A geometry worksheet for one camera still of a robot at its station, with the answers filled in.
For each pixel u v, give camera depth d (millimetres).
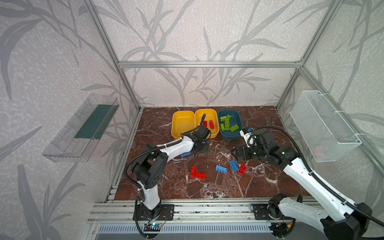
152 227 718
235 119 1118
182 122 1129
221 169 865
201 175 843
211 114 1116
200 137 718
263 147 555
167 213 737
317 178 438
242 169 867
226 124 1050
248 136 665
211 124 1081
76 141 633
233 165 886
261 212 731
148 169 475
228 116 1120
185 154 937
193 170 857
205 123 1081
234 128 1048
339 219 395
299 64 942
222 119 1109
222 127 1048
